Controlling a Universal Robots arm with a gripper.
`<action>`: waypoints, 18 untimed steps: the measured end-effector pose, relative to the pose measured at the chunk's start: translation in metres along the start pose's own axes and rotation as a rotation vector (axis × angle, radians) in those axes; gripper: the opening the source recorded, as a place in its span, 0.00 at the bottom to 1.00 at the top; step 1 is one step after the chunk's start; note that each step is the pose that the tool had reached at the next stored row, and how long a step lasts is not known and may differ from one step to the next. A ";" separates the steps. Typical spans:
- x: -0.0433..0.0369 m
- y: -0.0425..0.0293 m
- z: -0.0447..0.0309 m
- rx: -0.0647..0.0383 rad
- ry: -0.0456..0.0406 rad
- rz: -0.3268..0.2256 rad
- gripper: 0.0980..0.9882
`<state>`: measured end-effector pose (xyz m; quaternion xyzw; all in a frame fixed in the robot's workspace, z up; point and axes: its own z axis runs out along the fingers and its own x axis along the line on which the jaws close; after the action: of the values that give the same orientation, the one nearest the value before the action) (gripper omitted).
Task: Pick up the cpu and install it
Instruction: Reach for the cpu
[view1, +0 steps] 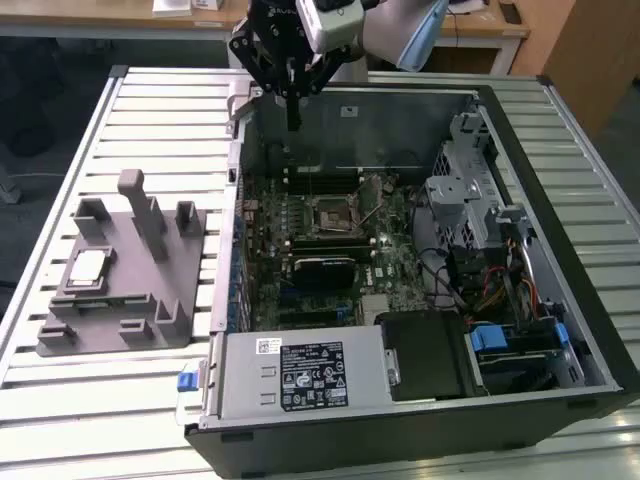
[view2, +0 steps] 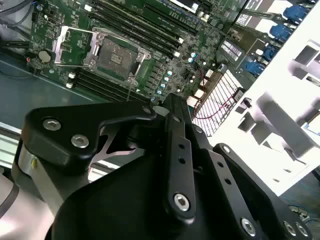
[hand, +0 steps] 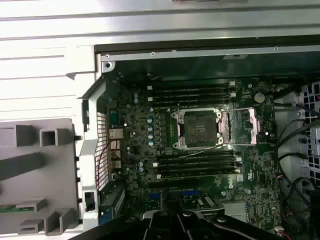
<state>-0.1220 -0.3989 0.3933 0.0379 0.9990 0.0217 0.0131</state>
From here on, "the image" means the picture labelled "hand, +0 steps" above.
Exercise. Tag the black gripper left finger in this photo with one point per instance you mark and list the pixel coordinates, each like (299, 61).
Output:
(157, 225)

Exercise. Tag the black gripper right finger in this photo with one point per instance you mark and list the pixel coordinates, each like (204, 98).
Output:
(192, 225)

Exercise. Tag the metal socket cover frame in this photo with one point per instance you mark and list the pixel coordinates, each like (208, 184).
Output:
(255, 125)

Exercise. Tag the CPU socket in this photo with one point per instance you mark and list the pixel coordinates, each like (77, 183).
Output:
(200, 127)

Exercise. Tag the silver finned chipset heatsink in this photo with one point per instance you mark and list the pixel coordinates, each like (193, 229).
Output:
(233, 208)

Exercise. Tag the long black expansion slot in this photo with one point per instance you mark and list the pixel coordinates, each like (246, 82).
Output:
(175, 183)

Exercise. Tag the green motherboard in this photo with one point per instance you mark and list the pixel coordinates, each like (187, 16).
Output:
(252, 160)

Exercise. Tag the metal rear port block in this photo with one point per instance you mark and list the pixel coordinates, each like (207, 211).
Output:
(115, 135)

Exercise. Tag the black metal PC case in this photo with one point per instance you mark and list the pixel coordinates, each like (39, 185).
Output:
(90, 150)

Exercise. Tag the grey plastic parts rack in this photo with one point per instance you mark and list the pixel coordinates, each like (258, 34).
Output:
(62, 175)

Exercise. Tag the silver coin cell battery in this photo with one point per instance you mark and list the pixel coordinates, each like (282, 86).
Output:
(259, 97)

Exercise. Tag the perforated metal disk bay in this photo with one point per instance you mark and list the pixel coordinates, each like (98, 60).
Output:
(315, 142)

